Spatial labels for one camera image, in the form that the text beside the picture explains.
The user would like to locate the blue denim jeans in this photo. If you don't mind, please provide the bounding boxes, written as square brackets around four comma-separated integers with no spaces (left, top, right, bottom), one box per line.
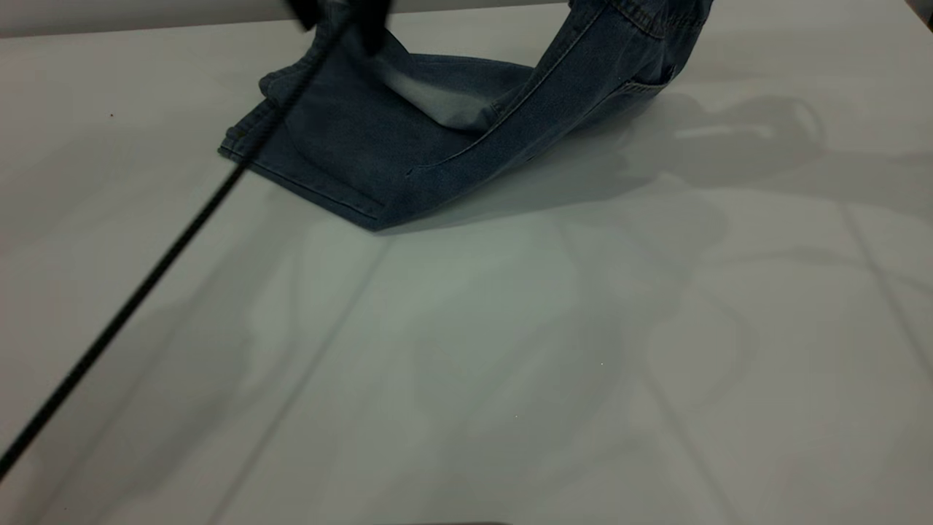
[217,0,715,233]

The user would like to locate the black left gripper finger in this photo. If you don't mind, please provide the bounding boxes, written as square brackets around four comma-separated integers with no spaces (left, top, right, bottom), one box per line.
[350,0,395,56]
[287,0,322,32]

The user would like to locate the black braided cable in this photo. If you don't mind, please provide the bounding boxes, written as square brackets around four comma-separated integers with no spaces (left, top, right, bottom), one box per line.
[0,7,351,482]

